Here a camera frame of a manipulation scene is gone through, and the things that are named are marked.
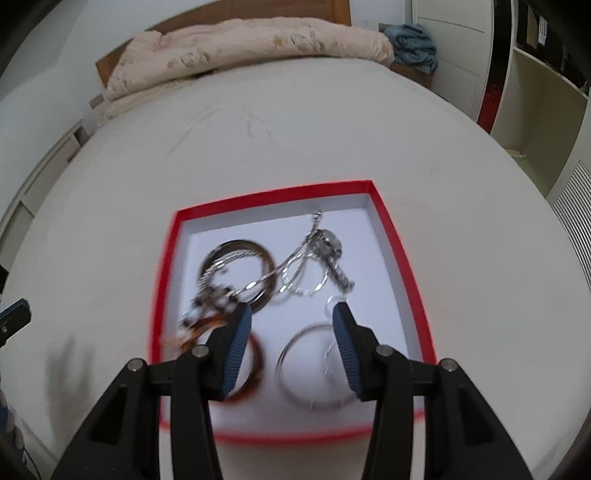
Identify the beige floral duvet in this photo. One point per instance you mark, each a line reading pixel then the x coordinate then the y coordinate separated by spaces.
pixel 153 62

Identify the blue crumpled cloth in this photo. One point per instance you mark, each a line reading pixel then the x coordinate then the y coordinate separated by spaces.
pixel 413 46

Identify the twisted silver hoop earring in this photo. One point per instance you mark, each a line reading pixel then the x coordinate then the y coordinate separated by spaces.
pixel 333 301

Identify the white low cabinet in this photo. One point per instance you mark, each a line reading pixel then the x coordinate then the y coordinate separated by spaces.
pixel 18 216

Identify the white wardrobe shelving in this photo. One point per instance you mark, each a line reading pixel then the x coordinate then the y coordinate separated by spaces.
pixel 502 65

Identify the thin silver bangle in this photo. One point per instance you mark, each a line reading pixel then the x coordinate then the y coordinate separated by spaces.
pixel 300 377

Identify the red shallow box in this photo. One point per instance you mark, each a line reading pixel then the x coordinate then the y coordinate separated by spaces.
pixel 385 297

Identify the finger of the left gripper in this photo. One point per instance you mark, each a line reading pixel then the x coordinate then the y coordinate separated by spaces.
pixel 14 318

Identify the wooden nightstand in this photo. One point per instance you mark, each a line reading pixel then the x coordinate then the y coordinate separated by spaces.
pixel 412 73

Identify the amber orange bangle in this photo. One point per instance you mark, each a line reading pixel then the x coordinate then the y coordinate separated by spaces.
pixel 243 365

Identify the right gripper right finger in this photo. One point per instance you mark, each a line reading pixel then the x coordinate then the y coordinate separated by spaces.
pixel 464 437

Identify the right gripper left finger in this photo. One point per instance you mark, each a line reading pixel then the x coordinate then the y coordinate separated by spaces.
pixel 119 438

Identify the left gloved hand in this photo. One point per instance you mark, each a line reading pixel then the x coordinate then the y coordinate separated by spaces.
pixel 9 430

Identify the dark brown bangle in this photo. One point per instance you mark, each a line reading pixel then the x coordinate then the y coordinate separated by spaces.
pixel 236 271

